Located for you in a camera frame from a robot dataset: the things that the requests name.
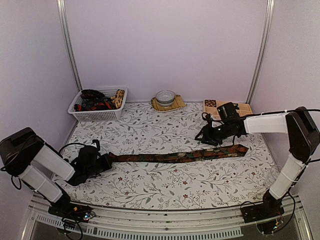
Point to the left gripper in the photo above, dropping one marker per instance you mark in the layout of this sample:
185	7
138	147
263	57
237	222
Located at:
108	164

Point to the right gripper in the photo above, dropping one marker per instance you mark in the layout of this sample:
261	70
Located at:
207	136

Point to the brown green patterned tie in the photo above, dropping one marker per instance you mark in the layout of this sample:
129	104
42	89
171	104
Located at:
230	151

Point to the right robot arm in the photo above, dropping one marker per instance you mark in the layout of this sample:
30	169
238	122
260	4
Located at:
302	140

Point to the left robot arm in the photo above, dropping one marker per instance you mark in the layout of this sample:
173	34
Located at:
29	158

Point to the rolled dark patterned tie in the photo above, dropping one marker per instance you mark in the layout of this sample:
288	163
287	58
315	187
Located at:
210	103

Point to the yellow woven mat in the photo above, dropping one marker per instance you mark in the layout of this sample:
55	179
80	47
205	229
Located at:
177	103

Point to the wooden compartment box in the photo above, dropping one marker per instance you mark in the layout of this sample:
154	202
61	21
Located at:
243	109

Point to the white plastic basket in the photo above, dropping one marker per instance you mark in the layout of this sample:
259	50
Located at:
107	115

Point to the floral tablecloth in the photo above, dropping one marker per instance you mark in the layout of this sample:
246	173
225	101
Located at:
206	184

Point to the dark red patterned tie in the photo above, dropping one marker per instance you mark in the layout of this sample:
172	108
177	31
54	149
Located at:
93	100

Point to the yellow spotted tie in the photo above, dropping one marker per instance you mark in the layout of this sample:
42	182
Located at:
117	100

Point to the clear drinking glass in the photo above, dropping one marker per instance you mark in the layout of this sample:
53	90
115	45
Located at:
272	175

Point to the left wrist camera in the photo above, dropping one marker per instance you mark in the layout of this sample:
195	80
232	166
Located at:
96	144

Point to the front metal rail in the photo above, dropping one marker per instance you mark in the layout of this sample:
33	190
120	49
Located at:
226	223

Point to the right metal frame post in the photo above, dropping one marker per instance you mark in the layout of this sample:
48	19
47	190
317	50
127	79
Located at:
268	18

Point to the metal frame post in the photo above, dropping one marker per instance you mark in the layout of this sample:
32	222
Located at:
268	18
61	7

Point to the left metal frame post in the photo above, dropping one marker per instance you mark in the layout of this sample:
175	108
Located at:
61	7

